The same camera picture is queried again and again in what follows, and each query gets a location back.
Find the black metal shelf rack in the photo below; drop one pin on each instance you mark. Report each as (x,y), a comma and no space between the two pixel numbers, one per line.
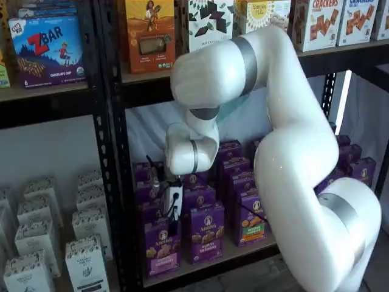
(45,109)
(146,91)

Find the white backdrop with teal stripe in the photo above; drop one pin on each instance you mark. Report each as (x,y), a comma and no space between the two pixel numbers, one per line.
(146,127)

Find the white black patterned carton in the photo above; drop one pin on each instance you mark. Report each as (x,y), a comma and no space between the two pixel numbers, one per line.
(89,179)
(27,276)
(33,213)
(88,267)
(91,225)
(39,188)
(35,240)
(89,197)
(4,197)

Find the yellow white Simple Mills box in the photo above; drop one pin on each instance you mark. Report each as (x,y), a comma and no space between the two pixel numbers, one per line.
(261,15)

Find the wooden shelf board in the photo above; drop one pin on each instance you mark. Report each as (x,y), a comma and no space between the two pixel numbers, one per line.
(152,78)
(45,92)
(231,255)
(67,234)

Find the blue snack bar box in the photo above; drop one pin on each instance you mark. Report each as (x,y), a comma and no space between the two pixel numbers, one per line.
(45,9)

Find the purple box with green patch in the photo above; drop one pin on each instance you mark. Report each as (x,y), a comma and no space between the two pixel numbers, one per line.
(247,231)

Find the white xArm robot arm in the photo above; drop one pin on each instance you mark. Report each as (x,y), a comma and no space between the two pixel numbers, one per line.
(304,152)

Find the blue Zbar snack box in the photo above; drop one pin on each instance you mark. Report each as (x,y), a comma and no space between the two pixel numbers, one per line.
(45,51)

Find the yellow green snack box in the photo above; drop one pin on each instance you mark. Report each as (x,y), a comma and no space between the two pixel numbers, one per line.
(3,76)

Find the orange snack box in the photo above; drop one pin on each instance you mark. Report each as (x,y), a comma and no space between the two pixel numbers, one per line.
(150,36)

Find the purple box with pink patch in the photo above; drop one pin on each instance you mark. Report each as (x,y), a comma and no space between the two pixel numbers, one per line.
(161,255)

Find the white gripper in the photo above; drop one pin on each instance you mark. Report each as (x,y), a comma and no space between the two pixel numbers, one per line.
(175,200)

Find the white mint chocolate box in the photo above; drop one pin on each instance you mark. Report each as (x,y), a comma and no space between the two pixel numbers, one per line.
(209,21)

